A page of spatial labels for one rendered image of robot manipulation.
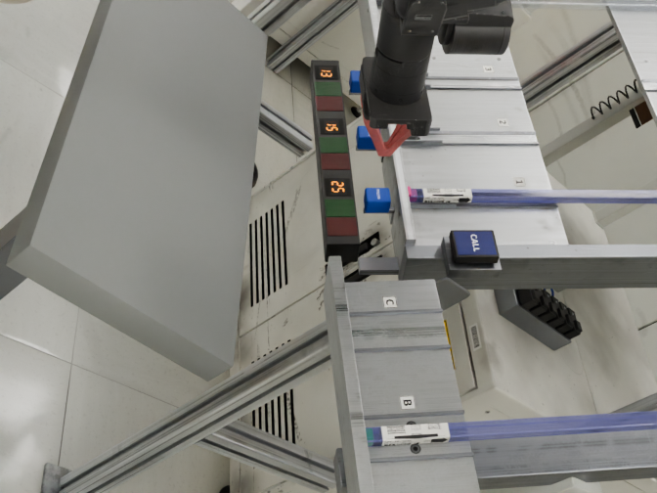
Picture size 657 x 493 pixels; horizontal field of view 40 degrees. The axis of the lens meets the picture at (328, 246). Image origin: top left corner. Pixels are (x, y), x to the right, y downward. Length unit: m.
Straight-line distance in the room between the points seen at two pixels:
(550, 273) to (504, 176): 0.15
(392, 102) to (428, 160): 0.23
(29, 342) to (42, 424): 0.14
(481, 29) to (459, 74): 0.39
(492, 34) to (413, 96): 0.10
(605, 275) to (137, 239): 0.56
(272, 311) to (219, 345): 0.81
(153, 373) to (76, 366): 0.17
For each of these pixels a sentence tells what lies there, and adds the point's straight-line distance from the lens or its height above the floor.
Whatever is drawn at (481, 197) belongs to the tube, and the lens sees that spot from 1.12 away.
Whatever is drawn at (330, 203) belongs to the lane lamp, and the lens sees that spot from 1.11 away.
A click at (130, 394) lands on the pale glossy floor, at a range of 1.67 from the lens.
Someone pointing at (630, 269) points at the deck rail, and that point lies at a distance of 1.14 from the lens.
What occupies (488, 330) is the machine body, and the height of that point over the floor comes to 0.62.
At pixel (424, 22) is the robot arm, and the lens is 0.87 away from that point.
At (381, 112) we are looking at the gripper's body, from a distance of 0.95.
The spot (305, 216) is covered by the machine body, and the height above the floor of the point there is 0.28.
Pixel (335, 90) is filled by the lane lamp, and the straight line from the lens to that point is 1.27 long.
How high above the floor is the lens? 1.18
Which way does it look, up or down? 30 degrees down
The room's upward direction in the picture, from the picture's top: 57 degrees clockwise
